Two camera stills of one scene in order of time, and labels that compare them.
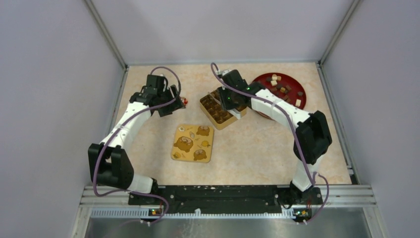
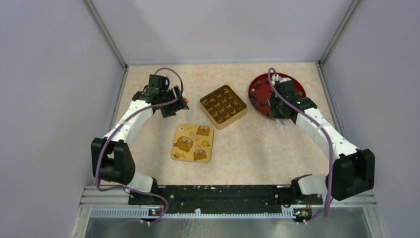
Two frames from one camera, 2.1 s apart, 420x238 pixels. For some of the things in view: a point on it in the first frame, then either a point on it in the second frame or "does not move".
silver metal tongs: x=234 y=112 to x=282 y=123
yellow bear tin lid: x=192 y=143 does not move
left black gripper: x=167 y=91 does not move
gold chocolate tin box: x=212 y=105 does not move
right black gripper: x=227 y=106 to x=274 y=113
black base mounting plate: x=212 y=200 does not move
